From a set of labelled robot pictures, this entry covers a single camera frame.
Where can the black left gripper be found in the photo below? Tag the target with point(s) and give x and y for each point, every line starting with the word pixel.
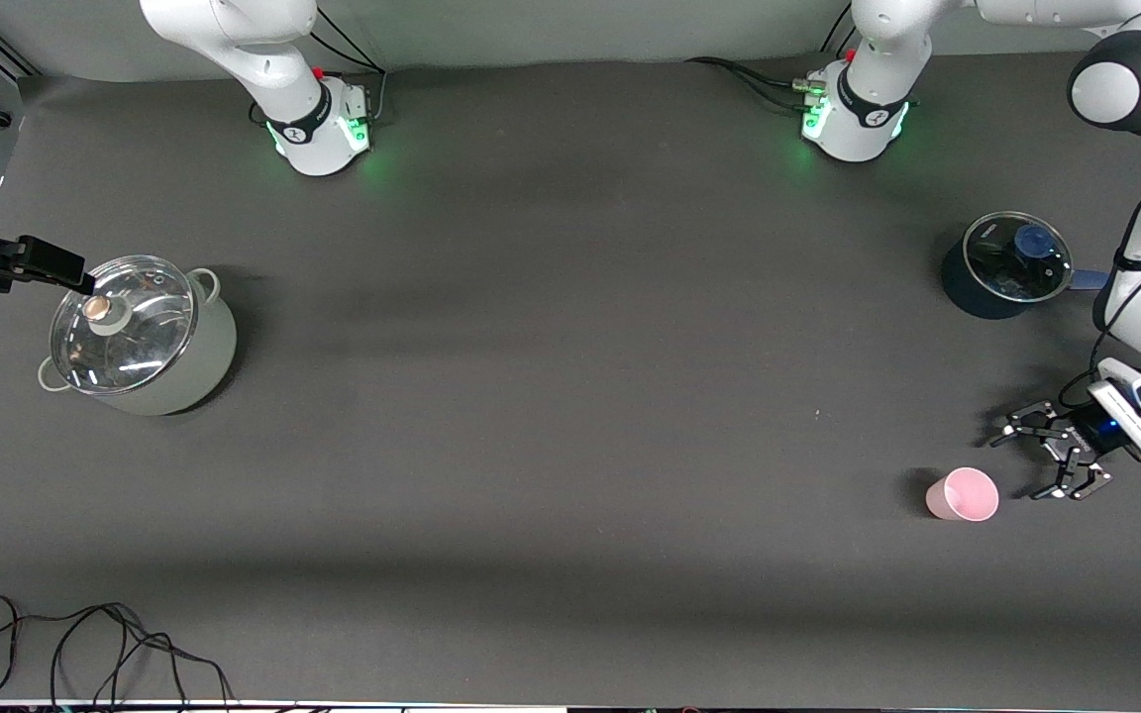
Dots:
pixel 1083 439

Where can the pink plastic cup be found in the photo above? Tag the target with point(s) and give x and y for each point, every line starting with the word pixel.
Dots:
pixel 967 495

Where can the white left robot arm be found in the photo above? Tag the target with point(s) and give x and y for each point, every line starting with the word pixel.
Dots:
pixel 868 109

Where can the glass lid with copper knob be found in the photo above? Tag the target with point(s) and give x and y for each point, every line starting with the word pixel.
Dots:
pixel 125 327

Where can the grey-green cooking pot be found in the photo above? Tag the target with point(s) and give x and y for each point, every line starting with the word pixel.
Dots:
pixel 204 347

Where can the dark blue saucepan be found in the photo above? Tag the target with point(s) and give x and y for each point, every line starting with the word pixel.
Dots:
pixel 962 292

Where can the glass lid with blue knob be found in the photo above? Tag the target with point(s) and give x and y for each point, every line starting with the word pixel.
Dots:
pixel 1011 257

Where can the dark grey table mat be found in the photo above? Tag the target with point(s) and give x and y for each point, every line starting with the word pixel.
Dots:
pixel 570 495

